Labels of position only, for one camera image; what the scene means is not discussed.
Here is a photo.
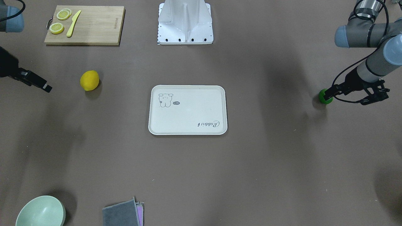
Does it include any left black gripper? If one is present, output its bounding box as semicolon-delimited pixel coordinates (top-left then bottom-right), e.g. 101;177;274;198
324;67;390;105

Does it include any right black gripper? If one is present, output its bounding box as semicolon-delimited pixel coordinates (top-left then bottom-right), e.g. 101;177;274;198
0;47;52;93

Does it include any green lime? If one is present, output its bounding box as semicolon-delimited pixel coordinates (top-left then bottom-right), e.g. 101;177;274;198
318;89;333;105

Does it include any yellow lemon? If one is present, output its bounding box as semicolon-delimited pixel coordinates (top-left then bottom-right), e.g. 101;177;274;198
79;70;100;91

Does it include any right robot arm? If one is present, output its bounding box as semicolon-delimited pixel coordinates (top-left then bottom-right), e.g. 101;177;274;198
0;0;52;93

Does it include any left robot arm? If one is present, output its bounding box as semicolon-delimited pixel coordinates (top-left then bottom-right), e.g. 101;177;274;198
318;0;402;105

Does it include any white rabbit print tray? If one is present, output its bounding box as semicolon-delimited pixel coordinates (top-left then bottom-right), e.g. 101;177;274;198
148;85;228;135

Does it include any lemon slice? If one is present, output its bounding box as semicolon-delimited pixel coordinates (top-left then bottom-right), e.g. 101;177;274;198
48;23;65;35
56;8;72;21

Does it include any yellow plastic knife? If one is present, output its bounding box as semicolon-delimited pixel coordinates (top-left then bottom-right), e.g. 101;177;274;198
66;10;82;38

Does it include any wooden cutting board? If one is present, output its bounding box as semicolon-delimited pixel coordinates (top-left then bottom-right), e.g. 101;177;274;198
44;5;125;46

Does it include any mint green bowl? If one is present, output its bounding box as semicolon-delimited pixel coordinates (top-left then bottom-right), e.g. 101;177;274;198
15;196;66;226

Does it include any grey folded cloth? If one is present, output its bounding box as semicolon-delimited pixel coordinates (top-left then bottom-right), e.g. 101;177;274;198
102;198;144;226

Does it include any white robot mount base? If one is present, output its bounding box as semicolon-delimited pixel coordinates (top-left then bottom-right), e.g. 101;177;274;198
157;0;214;45

